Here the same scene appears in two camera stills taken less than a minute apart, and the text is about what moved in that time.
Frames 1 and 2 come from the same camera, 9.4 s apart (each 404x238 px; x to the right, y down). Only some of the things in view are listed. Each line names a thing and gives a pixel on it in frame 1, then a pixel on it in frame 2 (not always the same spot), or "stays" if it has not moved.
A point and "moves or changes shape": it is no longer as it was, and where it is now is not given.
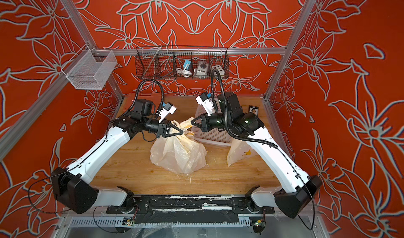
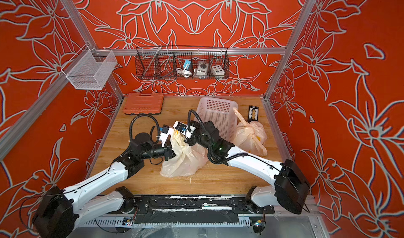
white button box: [220, 70] stays
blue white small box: [187, 62] stays
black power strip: [253, 109] stays
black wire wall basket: [177, 62] stays
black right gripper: [206, 126] → [198, 125]
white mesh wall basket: [90, 69] stays
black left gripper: [164, 130] → [168, 153]
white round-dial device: [202, 68] stays
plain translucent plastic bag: [182, 152] moves or changes shape
